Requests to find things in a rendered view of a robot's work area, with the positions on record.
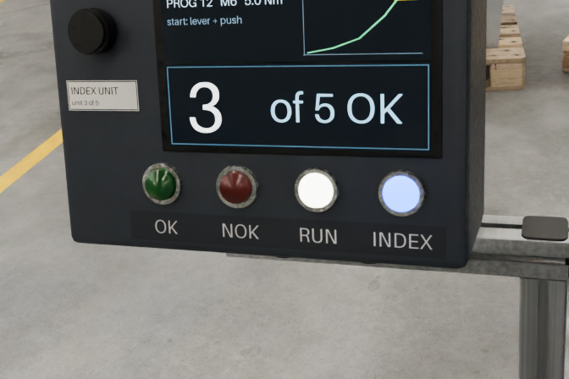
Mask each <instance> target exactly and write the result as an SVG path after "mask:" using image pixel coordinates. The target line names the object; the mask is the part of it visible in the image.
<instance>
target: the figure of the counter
mask: <svg viewBox="0 0 569 379"><path fill-rule="evenodd" d="M164 66H165V79H166V92H167V105H168V131H169V144H170V146H194V147H228V148H246V132H245V114H244V96H243V77H242V63H238V64H164Z"/></svg>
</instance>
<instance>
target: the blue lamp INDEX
mask: <svg viewBox="0 0 569 379"><path fill-rule="evenodd" d="M425 195H426V192H425V188H424V185H423V182H422V180H421V179H420V178H419V177H418V176H417V175H416V174H414V173H412V172H409V171H407V170H395V171H392V172H390V173H388V174H386V175H385V176H384V177H383V179H382V181H381V182H380V185H379V187H378V198H379V200H380V203H381V205H382V206H383V208H384V209H385V210H386V211H388V212H389V213H391V214H393V215H396V216H400V217H404V216H409V215H411V214H413V213H415V212H416V211H418V210H419V209H420V208H421V207H422V205H423V202H424V201H425Z"/></svg>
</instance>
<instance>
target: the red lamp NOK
mask: <svg viewBox="0 0 569 379"><path fill-rule="evenodd" d="M216 189H217V192H218V196H219V198H220V199H221V201H222V202H223V203H224V204H226V205H227V206H230V207H234V208H243V207H246V206H249V205H250V204H251V203H252V202H253V201H254V200H255V199H256V198H257V194H258V182H257V178H256V176H255V175H254V173H253V172H252V171H251V170H250V169H249V168H247V167H244V166H242V165H237V164H236V165H230V166H228V167H226V168H225V169H224V170H223V171H222V172H221V173H220V174H219V176H218V178H217V182H216Z"/></svg>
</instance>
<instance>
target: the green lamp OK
mask: <svg viewBox="0 0 569 379"><path fill-rule="evenodd" d="M142 185H143V189H144V191H145V193H146V195H147V197H148V198H149V199H150V200H152V201H153V202H155V203H158V204H161V205H167V204H170V203H173V202H175V201H176V200H178V199H179V197H180V195H181V193H182V189H183V181H182V178H181V176H180V173H179V172H178V170H177V169H176V168H175V167H173V166H172V165H170V164H168V163H166V162H157V163H154V164H152V165H151V166H150V167H149V168H148V169H147V170H146V171H145V173H144V175H143V179H142Z"/></svg>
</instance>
